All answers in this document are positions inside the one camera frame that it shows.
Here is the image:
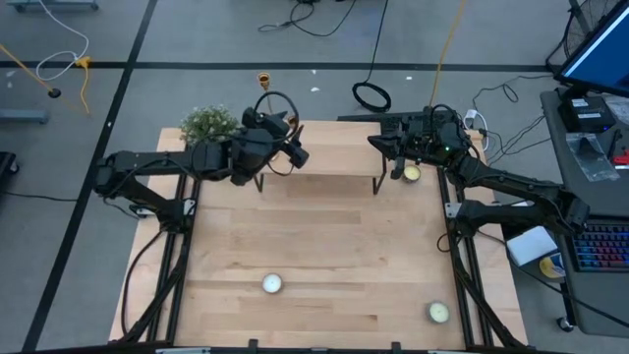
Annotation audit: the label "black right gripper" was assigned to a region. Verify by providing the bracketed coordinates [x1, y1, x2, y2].
[367, 119, 474, 182]

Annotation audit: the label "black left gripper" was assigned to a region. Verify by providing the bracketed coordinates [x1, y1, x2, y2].
[229, 124, 312, 187]

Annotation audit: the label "tall brass candlestick holder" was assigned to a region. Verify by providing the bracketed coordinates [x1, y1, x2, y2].
[257, 72, 274, 115]

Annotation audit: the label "white tealight candle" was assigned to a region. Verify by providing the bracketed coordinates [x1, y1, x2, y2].
[260, 272, 285, 296]

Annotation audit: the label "yellow tealight candle rear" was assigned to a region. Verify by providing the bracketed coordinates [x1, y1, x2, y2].
[401, 163, 423, 185]

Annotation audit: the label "wooden riser shelf black legs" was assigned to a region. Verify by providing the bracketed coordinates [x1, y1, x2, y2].
[244, 119, 390, 197]

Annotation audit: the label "white power strip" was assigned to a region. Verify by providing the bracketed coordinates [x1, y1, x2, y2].
[463, 107, 491, 152]

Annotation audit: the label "potted green white-flowered plant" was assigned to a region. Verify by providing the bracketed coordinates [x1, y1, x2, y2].
[179, 103, 243, 148]

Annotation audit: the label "white box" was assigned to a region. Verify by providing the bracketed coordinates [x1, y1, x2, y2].
[505, 224, 560, 267]

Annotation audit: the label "small black computer box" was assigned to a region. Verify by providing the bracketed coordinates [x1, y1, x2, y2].
[557, 94, 616, 134]

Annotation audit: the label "clear plastic bag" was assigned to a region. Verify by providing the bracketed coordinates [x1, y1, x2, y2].
[564, 131, 621, 183]

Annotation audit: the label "backlit rainbow keyboard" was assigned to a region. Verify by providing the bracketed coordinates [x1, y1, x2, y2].
[568, 221, 629, 274]

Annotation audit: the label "black floor fan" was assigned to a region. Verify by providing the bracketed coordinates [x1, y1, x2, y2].
[544, 0, 623, 75]

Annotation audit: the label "computer monitor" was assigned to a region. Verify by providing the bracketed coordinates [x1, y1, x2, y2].
[558, 0, 629, 99]

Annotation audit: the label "yellow pole black base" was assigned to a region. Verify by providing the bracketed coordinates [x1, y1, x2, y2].
[0, 42, 63, 99]

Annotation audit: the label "grey desk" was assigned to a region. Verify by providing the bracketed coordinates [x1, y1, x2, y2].
[539, 88, 629, 340]

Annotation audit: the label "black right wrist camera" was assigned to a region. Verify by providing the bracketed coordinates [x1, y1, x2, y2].
[403, 119, 444, 148]

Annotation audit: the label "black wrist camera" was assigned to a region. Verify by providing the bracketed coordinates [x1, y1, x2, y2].
[241, 106, 290, 140]
[403, 119, 444, 148]

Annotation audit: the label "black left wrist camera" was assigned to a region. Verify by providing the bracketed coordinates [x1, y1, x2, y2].
[241, 106, 290, 140]

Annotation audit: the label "black coiled floor cable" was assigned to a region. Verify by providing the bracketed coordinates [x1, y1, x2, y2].
[351, 0, 393, 114]

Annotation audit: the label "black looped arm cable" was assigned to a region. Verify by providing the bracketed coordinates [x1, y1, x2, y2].
[252, 89, 302, 148]

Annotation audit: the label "yellow hanging cable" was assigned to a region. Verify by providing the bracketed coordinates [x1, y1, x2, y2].
[429, 0, 468, 108]

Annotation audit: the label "black aluminium table frame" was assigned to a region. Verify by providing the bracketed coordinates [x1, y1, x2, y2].
[110, 108, 530, 354]

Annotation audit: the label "yellow plug cable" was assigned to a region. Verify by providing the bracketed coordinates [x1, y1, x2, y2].
[73, 55, 94, 115]

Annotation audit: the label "white floor cable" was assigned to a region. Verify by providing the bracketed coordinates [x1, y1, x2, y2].
[34, 0, 91, 83]

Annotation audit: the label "silver aluminium bracket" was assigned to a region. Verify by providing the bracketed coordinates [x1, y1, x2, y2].
[155, 346, 212, 354]

